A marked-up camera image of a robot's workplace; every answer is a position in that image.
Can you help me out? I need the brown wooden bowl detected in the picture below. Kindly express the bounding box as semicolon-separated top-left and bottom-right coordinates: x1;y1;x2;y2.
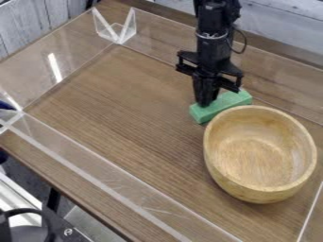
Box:
203;105;318;204

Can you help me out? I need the green foam block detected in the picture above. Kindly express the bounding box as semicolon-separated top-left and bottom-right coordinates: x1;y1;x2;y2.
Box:
190;90;253;124

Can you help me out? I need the black cable loop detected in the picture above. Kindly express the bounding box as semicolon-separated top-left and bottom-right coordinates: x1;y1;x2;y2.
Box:
0;207;58;242

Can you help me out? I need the black table leg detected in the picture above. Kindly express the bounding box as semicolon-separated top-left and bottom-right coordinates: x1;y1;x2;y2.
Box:
47;188;61;212

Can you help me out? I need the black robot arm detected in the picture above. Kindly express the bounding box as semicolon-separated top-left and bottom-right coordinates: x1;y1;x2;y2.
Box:
175;0;244;107

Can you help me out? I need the clear acrylic corner bracket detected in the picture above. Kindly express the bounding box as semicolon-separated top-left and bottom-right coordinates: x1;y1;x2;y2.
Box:
91;8;138;44

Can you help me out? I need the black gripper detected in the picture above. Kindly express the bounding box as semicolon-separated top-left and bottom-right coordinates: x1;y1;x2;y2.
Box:
175;30;244;106

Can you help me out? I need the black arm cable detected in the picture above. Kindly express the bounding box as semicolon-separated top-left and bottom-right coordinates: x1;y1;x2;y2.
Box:
226;27;249;55

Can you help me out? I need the blue object at left edge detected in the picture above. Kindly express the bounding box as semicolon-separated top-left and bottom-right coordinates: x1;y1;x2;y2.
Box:
0;100;15;110

